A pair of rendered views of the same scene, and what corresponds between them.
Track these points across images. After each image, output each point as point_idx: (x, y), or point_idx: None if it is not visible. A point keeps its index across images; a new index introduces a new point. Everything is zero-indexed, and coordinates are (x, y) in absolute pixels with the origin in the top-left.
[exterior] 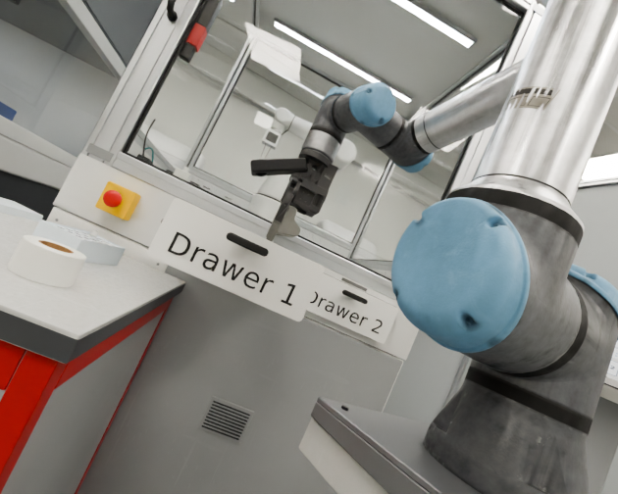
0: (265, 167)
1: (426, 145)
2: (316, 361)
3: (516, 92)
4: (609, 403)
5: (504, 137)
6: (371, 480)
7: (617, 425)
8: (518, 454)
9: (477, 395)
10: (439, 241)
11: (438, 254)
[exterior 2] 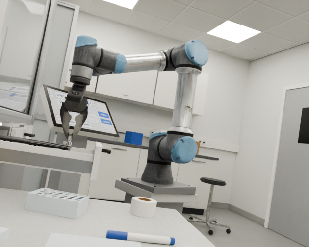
0: (82, 98)
1: (113, 73)
2: (10, 182)
3: (187, 106)
4: (83, 136)
5: (187, 118)
6: (168, 194)
7: (85, 142)
8: (171, 174)
9: (162, 167)
10: (188, 146)
11: (188, 149)
